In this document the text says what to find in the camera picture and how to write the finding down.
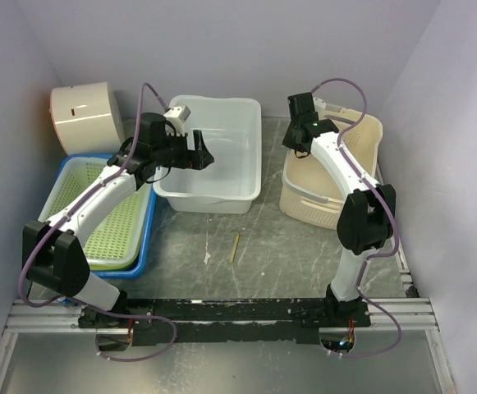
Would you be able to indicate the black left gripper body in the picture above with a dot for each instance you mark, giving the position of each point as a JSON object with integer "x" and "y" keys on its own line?
{"x": 174, "y": 152}

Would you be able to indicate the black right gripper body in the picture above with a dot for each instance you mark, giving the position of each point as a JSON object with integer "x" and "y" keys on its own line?
{"x": 288, "y": 140}

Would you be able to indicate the large white plastic tub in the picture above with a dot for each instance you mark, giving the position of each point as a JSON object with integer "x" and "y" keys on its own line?
{"x": 232, "y": 132}

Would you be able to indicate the beige perforated laundry basket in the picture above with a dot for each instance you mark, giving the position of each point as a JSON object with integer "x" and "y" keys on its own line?
{"x": 309, "y": 193}

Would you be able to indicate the white perforated basket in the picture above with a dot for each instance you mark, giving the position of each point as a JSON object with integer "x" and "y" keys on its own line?
{"x": 111, "y": 230}

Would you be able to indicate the green plastic tray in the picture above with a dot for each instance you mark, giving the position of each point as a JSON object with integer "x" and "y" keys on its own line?
{"x": 115, "y": 243}

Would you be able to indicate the blue plastic tray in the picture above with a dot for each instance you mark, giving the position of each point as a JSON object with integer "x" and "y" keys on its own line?
{"x": 143, "y": 246}

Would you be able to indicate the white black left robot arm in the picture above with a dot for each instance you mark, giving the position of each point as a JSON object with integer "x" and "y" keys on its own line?
{"x": 52, "y": 250}

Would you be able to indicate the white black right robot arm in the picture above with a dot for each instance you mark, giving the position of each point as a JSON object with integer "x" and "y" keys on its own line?
{"x": 367, "y": 217}

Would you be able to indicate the cream cylindrical container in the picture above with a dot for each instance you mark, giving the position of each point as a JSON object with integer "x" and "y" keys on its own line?
{"x": 86, "y": 118}

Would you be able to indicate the small wooden stick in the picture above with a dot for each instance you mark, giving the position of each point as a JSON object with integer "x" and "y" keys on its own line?
{"x": 234, "y": 247}

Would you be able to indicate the black base bar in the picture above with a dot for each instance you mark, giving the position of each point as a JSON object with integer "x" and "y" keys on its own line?
{"x": 284, "y": 319}

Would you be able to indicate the small blue white bottle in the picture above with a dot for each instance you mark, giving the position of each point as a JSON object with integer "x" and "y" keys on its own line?
{"x": 63, "y": 301}

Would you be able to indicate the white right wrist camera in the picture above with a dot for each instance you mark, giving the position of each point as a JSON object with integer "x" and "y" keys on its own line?
{"x": 319, "y": 104}

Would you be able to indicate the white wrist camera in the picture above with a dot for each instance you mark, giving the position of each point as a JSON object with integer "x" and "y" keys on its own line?
{"x": 176, "y": 118}
{"x": 319, "y": 104}

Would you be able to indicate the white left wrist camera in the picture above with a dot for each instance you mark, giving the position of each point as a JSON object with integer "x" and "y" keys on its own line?
{"x": 176, "y": 118}

